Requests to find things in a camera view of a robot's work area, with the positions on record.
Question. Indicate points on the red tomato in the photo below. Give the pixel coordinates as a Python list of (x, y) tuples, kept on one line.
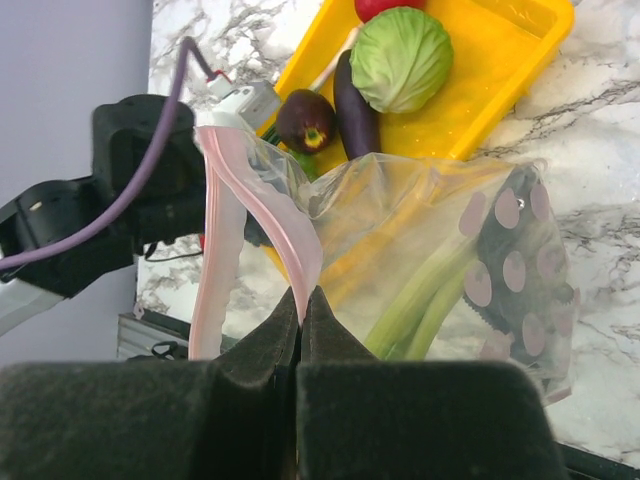
[(368, 9)]

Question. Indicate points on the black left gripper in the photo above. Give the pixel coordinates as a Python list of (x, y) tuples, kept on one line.
[(151, 161)]

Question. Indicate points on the purple eggplant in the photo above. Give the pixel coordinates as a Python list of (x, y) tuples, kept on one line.
[(357, 122)]

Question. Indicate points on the clear pink-dotted zip bag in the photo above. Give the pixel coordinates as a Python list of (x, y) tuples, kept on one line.
[(518, 303)]

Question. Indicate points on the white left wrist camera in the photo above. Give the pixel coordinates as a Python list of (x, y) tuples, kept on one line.
[(247, 107)]

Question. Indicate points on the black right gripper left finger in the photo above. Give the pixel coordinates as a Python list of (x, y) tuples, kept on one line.
[(229, 418)]

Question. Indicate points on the dark purple round fruit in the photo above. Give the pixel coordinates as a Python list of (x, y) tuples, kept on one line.
[(306, 122)]

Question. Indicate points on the yellow plastic tray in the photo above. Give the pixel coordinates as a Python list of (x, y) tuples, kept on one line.
[(500, 49)]

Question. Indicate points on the green cabbage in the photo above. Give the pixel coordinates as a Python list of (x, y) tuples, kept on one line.
[(402, 57)]

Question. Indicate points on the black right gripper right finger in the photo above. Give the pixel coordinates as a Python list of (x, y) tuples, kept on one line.
[(361, 418)]

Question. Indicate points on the green celery stalk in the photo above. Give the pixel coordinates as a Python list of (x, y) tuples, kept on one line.
[(407, 328)]

